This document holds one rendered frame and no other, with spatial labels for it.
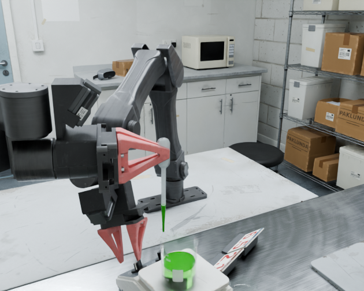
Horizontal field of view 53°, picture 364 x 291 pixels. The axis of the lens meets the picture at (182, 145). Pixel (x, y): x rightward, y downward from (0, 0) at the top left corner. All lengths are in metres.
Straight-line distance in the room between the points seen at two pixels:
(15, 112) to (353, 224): 0.86
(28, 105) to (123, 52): 3.16
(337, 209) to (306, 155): 2.17
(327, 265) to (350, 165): 2.16
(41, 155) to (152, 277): 0.30
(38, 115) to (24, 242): 0.55
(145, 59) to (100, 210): 0.35
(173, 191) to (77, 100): 0.61
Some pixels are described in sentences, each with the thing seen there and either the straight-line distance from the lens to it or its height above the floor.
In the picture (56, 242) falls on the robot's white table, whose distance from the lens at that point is 0.96.
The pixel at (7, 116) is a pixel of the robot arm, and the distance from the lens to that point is 0.49.
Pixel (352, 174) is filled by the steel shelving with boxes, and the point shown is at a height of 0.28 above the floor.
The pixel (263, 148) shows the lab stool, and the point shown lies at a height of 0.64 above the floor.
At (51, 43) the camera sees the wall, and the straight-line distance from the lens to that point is 3.46.
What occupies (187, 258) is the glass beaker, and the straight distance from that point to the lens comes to 0.61.
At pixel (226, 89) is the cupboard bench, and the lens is 3.50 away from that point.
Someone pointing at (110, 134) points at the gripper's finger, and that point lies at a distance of 0.50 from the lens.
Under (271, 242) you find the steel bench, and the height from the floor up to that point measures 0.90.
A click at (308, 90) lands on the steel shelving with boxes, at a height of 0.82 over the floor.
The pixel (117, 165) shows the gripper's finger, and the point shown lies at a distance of 0.50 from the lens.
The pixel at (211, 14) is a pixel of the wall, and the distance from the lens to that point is 4.01.
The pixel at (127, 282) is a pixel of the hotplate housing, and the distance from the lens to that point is 0.73.
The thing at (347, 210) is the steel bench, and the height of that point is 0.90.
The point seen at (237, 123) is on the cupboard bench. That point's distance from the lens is 3.67.
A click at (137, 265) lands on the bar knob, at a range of 0.74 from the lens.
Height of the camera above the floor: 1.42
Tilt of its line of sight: 20 degrees down
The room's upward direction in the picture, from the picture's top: straight up
